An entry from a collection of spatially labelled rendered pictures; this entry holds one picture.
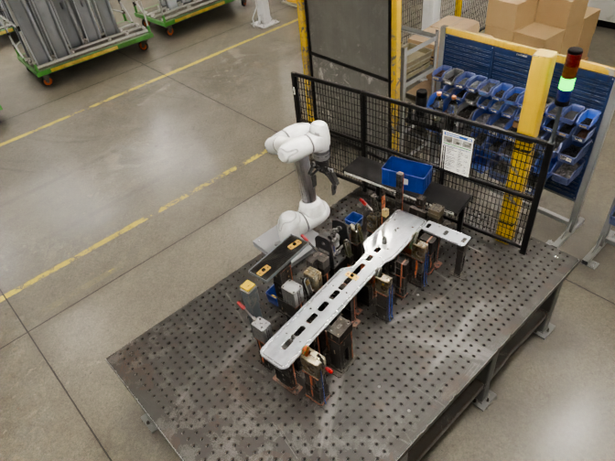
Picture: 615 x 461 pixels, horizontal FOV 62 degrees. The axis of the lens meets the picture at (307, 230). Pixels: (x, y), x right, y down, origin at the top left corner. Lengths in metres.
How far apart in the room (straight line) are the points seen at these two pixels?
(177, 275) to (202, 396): 1.87
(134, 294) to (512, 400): 3.06
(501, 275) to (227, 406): 1.85
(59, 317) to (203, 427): 2.22
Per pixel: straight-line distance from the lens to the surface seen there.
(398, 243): 3.19
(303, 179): 3.35
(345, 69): 5.27
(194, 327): 3.31
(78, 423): 4.09
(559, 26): 6.98
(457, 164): 3.48
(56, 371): 4.44
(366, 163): 3.81
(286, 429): 2.82
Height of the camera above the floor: 3.19
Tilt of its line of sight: 41 degrees down
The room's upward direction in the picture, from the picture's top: 7 degrees counter-clockwise
